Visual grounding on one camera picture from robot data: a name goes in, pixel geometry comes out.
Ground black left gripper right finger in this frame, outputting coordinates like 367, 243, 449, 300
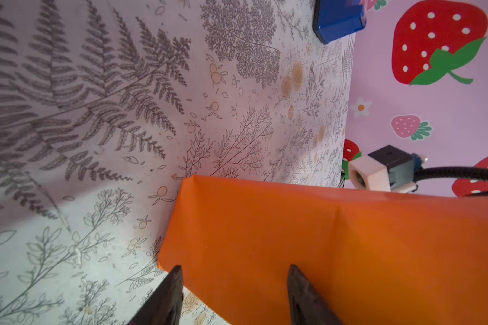
287, 264, 343, 325

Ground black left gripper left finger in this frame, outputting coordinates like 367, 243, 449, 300
128, 265, 184, 325

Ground yellow orange wrapping paper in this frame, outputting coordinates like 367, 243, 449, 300
159, 175, 488, 324

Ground blue tape dispenser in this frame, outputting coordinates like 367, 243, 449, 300
313, 0, 367, 44

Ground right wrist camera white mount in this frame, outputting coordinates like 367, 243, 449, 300
348, 145, 428, 194

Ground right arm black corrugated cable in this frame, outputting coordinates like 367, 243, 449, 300
414, 165, 488, 198

